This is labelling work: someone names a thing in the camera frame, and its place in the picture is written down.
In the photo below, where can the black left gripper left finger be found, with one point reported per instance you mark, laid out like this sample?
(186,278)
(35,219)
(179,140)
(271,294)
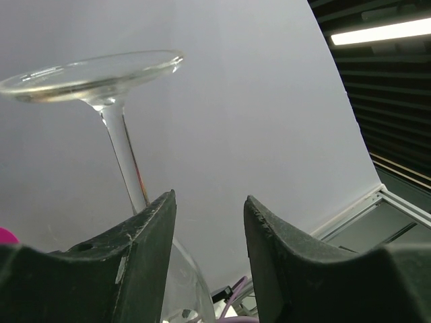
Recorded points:
(117,276)

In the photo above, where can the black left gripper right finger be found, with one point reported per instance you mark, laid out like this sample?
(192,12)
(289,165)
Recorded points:
(298,278)

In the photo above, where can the pink plastic wine glass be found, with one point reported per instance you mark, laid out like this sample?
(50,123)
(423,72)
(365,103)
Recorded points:
(7,237)

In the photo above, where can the ceiling light strip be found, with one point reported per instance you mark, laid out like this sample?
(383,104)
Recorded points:
(389,32)

